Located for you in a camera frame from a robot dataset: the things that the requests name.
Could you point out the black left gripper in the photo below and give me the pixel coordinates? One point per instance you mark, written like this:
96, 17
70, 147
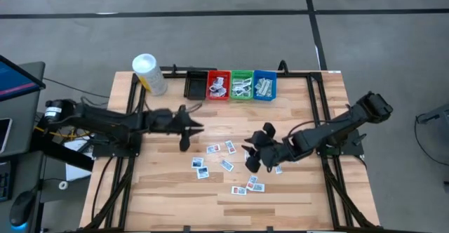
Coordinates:
184, 127

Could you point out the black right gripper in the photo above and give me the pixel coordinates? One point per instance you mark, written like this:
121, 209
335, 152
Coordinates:
270, 152

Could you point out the green striped bandage packet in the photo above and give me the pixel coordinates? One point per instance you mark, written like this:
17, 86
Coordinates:
269, 87
263, 87
258, 85
260, 93

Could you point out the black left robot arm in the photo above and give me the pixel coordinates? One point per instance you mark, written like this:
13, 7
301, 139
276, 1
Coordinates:
105, 119

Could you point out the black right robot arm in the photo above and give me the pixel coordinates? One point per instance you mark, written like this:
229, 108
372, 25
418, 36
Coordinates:
326, 133

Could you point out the black plastic basket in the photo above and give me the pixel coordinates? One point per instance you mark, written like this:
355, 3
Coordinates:
196, 85

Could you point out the red plastic basket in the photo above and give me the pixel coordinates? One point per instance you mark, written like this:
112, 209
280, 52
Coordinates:
218, 74

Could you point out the white wipes canister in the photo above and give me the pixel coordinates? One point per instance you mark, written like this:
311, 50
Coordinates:
151, 75

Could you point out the green plastic basket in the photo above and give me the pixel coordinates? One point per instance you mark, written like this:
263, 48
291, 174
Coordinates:
242, 74

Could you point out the blue plastic basket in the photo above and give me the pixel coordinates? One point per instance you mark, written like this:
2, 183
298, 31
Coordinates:
264, 74

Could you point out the white table label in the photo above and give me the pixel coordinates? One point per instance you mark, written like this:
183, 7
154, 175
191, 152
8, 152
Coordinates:
335, 72

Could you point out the white paper sheet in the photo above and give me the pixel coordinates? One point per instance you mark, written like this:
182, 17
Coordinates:
75, 170

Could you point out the black desk beam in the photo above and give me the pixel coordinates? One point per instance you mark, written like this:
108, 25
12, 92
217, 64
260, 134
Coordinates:
63, 152

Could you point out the white tape roll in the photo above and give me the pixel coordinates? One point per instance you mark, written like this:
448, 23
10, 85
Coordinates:
60, 185

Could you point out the black stand leg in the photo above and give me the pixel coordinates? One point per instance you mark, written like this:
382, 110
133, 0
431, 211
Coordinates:
435, 115

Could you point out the computer monitor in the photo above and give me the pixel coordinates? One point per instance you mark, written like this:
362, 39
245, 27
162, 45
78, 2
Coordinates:
14, 80

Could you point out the black computer mouse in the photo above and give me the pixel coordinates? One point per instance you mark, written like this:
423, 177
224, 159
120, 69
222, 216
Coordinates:
21, 208

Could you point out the black keyboard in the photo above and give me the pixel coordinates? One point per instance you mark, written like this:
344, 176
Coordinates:
4, 182

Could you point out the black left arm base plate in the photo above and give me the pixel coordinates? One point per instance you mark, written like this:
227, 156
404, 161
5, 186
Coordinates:
105, 151

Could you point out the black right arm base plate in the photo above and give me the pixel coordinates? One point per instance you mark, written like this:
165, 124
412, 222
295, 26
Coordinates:
352, 148

